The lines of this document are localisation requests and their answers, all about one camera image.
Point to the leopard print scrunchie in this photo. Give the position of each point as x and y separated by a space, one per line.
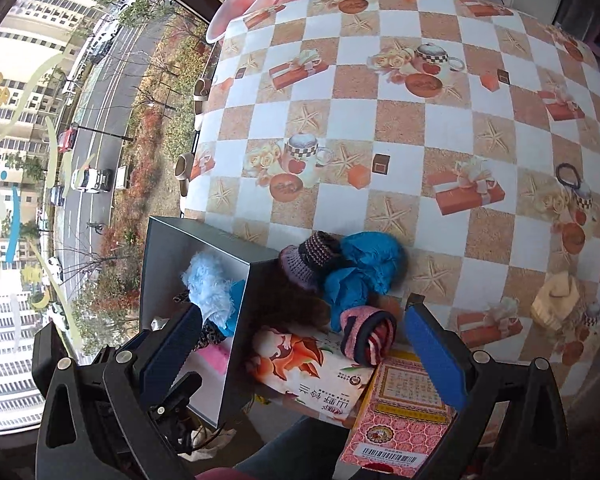
210 335

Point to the blue cloth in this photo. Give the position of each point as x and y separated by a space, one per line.
369 264

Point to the cream shoe near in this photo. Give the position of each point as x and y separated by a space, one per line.
183 171

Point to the cream shoe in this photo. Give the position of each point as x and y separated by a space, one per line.
201 94
183 171

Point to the purple striped knit hat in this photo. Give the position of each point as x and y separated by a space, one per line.
308 264

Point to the beige knit sock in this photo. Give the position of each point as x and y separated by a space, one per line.
556 300

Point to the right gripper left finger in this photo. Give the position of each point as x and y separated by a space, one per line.
162 353

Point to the grey cardboard storage box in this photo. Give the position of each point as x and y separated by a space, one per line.
170 245

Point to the light blue fluffy scrunchie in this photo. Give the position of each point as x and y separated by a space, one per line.
217 297

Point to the floral tissue pack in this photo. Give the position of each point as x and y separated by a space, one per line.
308 369

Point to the pink foam sheet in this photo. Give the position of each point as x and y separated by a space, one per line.
217 357

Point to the pink navy striped knit sock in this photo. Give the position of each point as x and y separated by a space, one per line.
368 334

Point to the pink patterned paper box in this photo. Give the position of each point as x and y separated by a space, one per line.
401 419

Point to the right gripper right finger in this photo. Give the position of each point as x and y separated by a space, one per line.
445 358

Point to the cream shoe far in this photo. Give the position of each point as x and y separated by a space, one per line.
201 94

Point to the checkered patterned tablecloth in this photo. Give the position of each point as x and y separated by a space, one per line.
468 131

